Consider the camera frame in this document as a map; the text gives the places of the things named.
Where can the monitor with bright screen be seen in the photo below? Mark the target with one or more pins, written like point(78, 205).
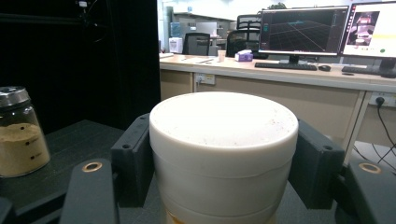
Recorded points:
point(372, 31)

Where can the purple tissue box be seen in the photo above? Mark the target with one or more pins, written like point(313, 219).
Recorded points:
point(243, 56)

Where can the black curtain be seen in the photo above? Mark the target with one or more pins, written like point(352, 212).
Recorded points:
point(62, 62)

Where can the black office chair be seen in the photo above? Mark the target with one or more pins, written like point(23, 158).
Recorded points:
point(241, 42)
point(196, 44)

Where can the black mesh chair back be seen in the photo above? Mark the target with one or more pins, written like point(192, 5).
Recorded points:
point(248, 22)

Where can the blue water jug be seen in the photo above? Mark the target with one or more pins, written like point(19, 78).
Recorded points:
point(175, 29)

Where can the paper cup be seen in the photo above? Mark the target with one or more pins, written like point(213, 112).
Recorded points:
point(221, 56)

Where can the black keyboard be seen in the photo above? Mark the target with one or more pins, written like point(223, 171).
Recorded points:
point(361, 70)
point(285, 66)

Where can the white box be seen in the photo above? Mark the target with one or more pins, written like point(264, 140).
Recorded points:
point(176, 45)

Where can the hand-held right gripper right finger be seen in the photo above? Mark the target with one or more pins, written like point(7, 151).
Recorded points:
point(317, 168)

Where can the spice jar with white lid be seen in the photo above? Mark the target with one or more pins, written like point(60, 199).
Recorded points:
point(222, 149)

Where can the black computer mouse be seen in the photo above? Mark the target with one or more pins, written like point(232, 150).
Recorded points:
point(324, 68)

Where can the glass spice jar silver lid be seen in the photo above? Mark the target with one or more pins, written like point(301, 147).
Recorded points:
point(21, 146)

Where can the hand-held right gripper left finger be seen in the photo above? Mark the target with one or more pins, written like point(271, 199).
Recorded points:
point(134, 161)

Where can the monitor with dark screen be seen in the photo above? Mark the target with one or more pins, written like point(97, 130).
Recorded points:
point(303, 29)

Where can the white wall power socket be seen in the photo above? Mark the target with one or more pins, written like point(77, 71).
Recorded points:
point(384, 100)
point(205, 79)

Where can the beige office desk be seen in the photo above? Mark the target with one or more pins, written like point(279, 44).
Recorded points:
point(280, 90)

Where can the black shelf with metal legs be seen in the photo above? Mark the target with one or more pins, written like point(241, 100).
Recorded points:
point(71, 140)

